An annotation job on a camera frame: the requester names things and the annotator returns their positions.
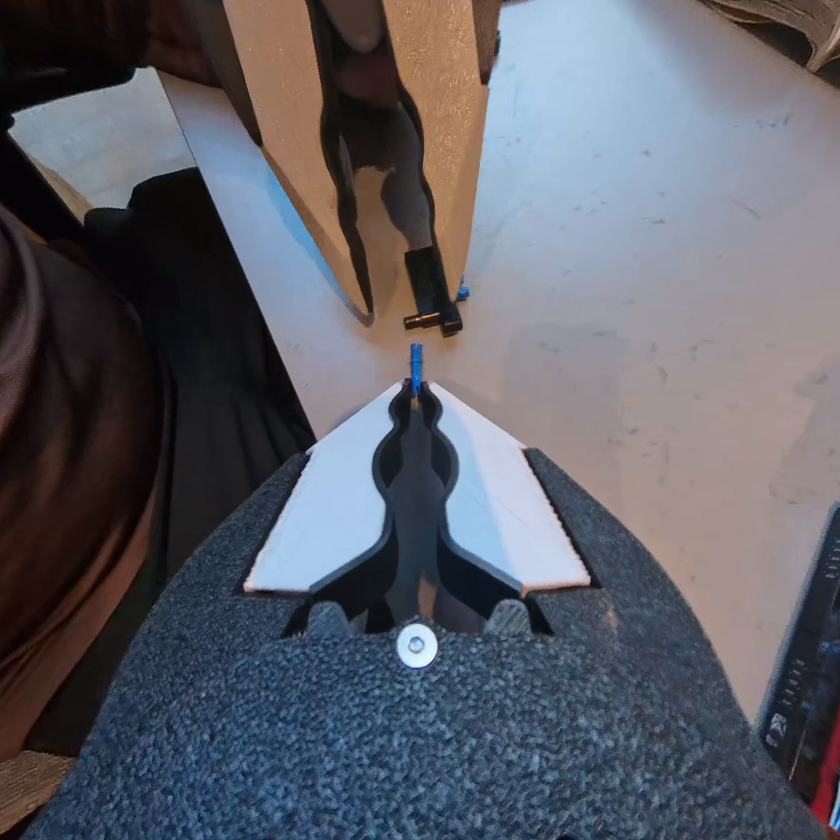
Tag red toy brick car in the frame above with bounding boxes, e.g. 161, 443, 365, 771
755, 504, 840, 824

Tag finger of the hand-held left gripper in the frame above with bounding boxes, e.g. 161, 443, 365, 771
196, 0, 378, 328
382, 0, 502, 293

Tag light grey desk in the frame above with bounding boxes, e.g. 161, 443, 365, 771
156, 0, 840, 723

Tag person's brown shirt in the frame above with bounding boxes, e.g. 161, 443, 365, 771
0, 197, 172, 765

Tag black beam assembly blue pins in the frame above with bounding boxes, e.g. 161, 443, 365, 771
402, 245, 472, 340

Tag open instruction booklet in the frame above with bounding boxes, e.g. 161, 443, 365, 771
696, 0, 840, 74

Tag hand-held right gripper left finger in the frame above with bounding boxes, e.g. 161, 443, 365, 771
244, 381, 418, 618

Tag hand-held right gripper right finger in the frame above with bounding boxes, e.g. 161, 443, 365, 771
419, 381, 592, 618

